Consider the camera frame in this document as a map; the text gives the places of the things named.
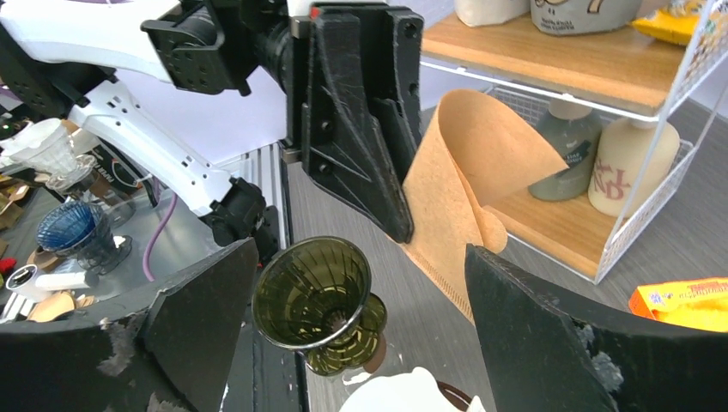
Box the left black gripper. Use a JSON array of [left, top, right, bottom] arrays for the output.
[[254, 1, 423, 243]]

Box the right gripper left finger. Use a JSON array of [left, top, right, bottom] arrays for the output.
[[1, 239, 258, 411]]

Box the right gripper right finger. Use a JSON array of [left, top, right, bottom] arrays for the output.
[[464, 245, 727, 411]]

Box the brown paper coffee filter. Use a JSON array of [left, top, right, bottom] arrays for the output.
[[401, 89, 567, 320]]

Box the white paper coffee filter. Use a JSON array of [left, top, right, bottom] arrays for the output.
[[339, 367, 486, 412]]

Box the dark green glass dripper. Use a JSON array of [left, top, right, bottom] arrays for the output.
[[252, 236, 388, 377]]

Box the amber brown glass dripper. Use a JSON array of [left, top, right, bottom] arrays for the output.
[[436, 380, 472, 411]]

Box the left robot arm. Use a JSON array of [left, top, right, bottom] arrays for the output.
[[1, 1, 424, 262]]

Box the blue glass dripper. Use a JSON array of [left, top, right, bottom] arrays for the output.
[[35, 201, 132, 276]]

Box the clear glass dripper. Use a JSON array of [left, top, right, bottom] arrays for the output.
[[1, 118, 96, 200]]

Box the white cup on shelf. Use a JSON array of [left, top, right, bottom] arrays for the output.
[[454, 0, 530, 27]]

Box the orange sponge box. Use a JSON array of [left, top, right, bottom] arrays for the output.
[[628, 277, 727, 332]]

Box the grey green pump bottle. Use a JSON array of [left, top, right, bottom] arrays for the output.
[[528, 99, 603, 202]]

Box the cartoon printed round tin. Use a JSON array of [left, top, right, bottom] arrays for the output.
[[531, 0, 664, 36]]

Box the cream pump bottle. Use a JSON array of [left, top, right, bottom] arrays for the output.
[[587, 118, 680, 217]]

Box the yellow snack bag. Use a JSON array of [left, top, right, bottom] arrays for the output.
[[630, 0, 707, 46]]

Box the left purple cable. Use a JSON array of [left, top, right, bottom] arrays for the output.
[[141, 190, 180, 284]]

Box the white wire wooden shelf rack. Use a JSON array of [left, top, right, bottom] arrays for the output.
[[422, 1, 727, 283]]

